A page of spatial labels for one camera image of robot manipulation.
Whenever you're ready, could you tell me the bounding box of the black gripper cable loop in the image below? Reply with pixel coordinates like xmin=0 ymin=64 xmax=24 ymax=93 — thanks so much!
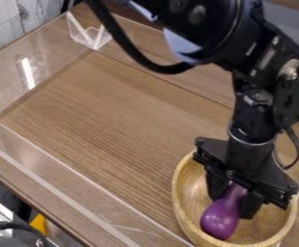
xmin=272 ymin=126 xmax=299 ymax=171

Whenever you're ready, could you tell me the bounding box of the purple toy eggplant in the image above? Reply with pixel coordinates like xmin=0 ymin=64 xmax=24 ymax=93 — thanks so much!
xmin=200 ymin=183 xmax=247 ymax=240

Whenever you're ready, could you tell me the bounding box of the clear acrylic barrier wall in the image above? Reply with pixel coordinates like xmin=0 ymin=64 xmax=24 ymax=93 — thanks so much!
xmin=0 ymin=13 xmax=299 ymax=247

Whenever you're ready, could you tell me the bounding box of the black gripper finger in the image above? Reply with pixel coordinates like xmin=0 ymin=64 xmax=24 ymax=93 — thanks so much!
xmin=240 ymin=192 xmax=264 ymax=219
xmin=206 ymin=164 xmax=234 ymax=201

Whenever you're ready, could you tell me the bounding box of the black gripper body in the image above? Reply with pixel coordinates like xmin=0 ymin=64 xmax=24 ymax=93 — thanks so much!
xmin=194 ymin=129 xmax=299 ymax=209

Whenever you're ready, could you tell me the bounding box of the black cable bottom left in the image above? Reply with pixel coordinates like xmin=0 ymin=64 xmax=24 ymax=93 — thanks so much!
xmin=0 ymin=220 xmax=51 ymax=247

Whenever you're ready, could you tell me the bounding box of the brown wooden bowl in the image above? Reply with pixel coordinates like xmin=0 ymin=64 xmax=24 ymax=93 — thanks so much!
xmin=171 ymin=152 xmax=298 ymax=247

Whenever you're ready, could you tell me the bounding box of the yellow black device base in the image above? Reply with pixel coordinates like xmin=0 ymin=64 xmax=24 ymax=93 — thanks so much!
xmin=12 ymin=209 xmax=79 ymax=247

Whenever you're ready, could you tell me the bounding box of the clear acrylic corner bracket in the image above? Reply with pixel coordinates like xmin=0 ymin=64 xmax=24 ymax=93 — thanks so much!
xmin=65 ymin=12 xmax=112 ymax=50

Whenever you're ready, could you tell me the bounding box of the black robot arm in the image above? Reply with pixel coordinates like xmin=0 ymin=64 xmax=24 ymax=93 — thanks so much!
xmin=85 ymin=0 xmax=299 ymax=219

